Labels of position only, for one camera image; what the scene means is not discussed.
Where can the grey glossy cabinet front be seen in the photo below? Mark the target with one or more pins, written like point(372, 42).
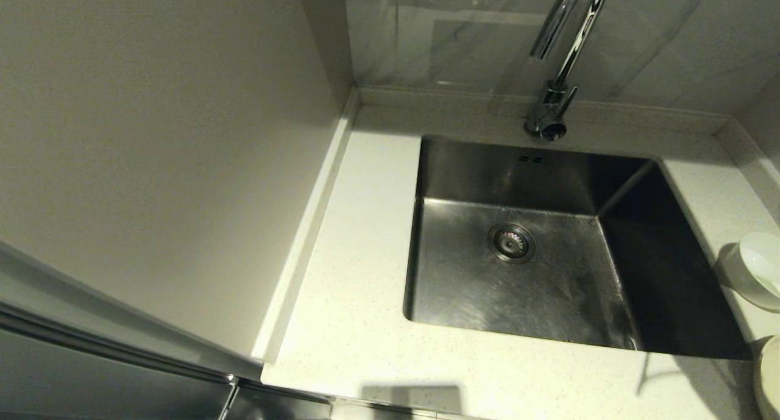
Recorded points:
point(91, 377)

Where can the round metal drain strainer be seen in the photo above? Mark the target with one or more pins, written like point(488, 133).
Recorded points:
point(512, 243)

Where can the stainless steel sink basin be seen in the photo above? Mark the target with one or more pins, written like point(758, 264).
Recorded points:
point(524, 298)

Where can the beige tall cabinet side panel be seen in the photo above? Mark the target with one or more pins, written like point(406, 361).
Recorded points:
point(152, 164)

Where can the chrome gooseneck faucet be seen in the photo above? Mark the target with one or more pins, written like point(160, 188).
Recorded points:
point(545, 118)

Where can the cream round plate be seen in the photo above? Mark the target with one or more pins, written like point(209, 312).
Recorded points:
point(769, 377)

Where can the white ceramic bowl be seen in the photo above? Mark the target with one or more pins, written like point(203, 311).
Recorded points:
point(752, 270)

